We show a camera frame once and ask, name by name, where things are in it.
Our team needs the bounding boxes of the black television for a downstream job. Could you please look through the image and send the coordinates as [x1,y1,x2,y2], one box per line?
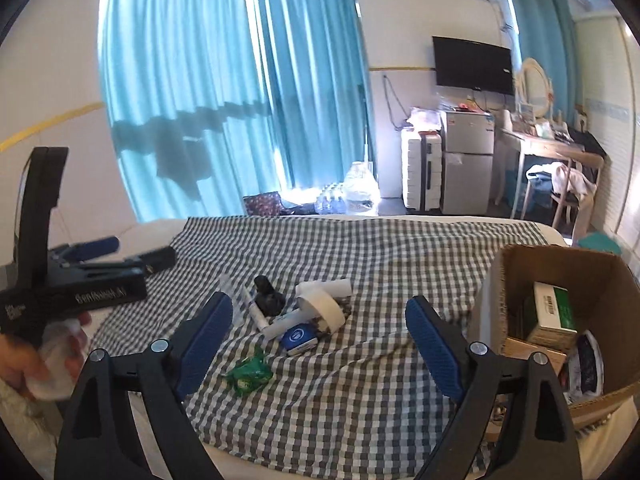
[432,36,516,96]

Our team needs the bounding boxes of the small blue and white box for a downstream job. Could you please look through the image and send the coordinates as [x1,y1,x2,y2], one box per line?
[279,327,318,357]

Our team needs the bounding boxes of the green candy packet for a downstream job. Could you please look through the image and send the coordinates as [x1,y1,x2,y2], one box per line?
[222,347,273,396]

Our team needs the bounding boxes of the black bag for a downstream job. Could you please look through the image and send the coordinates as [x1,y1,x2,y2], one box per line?
[570,127,608,158]

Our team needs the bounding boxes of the dark patterned bag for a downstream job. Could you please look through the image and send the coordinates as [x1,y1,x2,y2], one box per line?
[242,191,288,217]

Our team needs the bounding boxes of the white mop pole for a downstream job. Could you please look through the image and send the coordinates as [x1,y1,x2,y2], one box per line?
[357,82,377,173]

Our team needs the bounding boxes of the narrow teal curtain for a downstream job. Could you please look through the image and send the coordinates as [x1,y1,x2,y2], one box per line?
[497,0,581,121]

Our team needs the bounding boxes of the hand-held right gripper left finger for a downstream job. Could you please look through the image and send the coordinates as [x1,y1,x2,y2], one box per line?
[54,290,235,480]

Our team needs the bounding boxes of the white plastic bag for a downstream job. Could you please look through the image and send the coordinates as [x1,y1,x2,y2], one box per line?
[407,107,443,131]

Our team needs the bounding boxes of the clothes pile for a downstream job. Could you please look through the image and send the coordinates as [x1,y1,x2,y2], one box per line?
[525,162,598,198]

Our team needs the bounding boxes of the white and blue plastic packet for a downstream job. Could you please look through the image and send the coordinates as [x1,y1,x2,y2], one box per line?
[562,329,606,406]

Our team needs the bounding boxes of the white tape roll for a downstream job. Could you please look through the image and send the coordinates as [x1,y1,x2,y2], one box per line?
[295,281,347,336]

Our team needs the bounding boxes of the cardboard box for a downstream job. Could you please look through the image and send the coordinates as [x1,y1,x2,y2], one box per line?
[467,244,640,433]

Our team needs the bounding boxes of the clear water jug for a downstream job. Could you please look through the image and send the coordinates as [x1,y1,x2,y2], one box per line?
[344,161,381,216]

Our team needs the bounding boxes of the pack of water bottles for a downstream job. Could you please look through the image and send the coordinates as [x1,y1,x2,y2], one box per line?
[315,184,348,215]

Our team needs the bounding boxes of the teal plastic bin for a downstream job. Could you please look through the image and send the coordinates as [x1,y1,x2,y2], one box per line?
[580,232,623,256]

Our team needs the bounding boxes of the silver fridge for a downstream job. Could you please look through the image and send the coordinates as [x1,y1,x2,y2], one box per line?
[440,110,496,216]

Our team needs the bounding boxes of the white tube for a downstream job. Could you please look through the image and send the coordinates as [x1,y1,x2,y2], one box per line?
[242,287,266,333]

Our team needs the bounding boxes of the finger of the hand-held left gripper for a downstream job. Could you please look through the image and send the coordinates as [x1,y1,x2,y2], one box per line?
[107,246,177,276]
[50,236,121,266]

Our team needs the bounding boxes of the oval white mirror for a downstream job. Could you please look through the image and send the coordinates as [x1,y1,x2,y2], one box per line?
[515,57,556,121]

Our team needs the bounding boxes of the person's left hand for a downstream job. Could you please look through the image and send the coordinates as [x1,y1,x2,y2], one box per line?
[0,312,93,402]

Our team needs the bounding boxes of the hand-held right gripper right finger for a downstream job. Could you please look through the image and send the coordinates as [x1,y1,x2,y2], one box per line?
[405,296,583,480]

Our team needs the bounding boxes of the green and white medicine box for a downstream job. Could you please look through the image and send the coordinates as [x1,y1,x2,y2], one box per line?
[525,281,581,356]

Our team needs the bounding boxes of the wooden chair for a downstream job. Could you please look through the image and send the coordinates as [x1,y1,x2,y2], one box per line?
[550,152,606,241]

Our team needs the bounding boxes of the white drawer unit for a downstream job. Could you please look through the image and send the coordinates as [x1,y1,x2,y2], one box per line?
[400,129,426,210]

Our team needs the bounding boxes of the wide teal curtain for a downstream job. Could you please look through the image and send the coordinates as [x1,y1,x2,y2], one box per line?
[100,0,373,223]

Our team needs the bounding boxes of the checked blanket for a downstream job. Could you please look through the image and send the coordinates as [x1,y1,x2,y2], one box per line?
[87,214,566,478]

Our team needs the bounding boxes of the white handheld device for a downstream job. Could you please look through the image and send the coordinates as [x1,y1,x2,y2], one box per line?
[260,278,352,342]

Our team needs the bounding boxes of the black sunglasses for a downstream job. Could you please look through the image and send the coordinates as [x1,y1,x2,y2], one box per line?
[252,275,287,318]

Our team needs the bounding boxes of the wooden dressing desk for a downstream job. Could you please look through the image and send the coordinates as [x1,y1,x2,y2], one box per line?
[500,127,606,221]

